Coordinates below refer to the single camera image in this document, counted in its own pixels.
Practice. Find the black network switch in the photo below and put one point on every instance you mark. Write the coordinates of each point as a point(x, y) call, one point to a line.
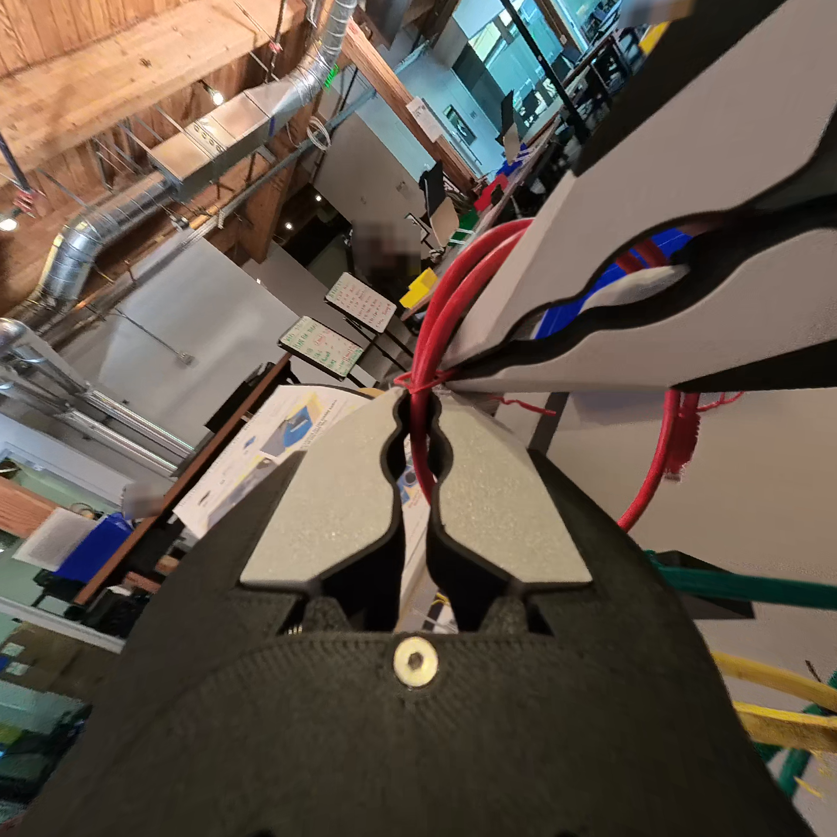
point(693, 561)

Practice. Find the blue divided plastic bin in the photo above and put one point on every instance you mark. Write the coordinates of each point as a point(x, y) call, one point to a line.
point(556, 324)

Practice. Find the green exit sign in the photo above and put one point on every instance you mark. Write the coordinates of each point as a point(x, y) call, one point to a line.
point(331, 75)

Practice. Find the white paper sign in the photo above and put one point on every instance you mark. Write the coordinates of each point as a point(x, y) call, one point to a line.
point(424, 118)

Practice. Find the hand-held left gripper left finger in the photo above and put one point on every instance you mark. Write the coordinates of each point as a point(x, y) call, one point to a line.
point(327, 510)

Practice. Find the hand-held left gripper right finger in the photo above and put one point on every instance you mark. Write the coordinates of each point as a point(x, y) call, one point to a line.
point(510, 516)

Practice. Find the clear plastic container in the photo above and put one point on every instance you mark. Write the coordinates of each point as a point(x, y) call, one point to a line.
point(55, 536)

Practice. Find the yellow plastic bin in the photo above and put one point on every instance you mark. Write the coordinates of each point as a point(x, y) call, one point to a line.
point(418, 288)

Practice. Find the whiteboard with green writing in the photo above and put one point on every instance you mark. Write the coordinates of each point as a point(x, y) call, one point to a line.
point(320, 346)

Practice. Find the printed instruction sheet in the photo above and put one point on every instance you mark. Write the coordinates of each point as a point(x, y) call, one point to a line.
point(261, 451)

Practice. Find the silver air duct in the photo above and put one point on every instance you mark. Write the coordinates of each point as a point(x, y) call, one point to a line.
point(196, 150)

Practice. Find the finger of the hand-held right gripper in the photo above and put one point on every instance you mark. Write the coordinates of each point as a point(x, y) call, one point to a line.
point(752, 307)
point(686, 131)

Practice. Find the silver insulated pipes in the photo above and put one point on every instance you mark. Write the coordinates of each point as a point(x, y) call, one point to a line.
point(13, 340)

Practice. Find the blue storage tote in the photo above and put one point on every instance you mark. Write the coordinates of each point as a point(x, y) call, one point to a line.
point(98, 549)

